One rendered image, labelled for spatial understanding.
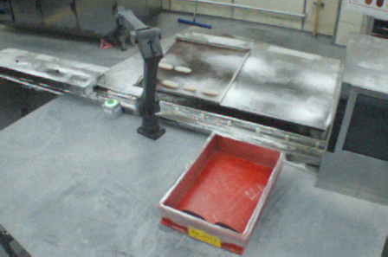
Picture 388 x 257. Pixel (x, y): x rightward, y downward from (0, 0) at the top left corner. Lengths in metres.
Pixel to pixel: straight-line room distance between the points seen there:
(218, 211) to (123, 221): 0.35
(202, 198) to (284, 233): 0.33
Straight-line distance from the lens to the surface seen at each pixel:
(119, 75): 2.20
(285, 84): 1.86
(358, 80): 1.19
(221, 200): 1.33
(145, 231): 1.25
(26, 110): 2.51
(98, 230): 1.29
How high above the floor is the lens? 1.82
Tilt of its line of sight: 35 degrees down
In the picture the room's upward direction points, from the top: 1 degrees counter-clockwise
